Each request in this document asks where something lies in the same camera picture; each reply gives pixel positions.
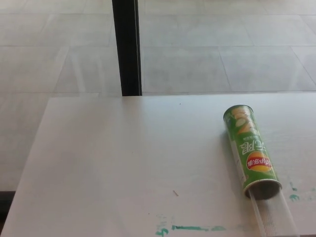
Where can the clear plastic chips tray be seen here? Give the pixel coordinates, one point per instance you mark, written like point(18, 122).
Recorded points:
point(272, 214)

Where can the green chips can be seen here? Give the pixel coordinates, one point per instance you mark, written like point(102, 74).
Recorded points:
point(249, 145)

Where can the black vertical post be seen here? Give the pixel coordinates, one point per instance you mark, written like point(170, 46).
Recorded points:
point(127, 47)

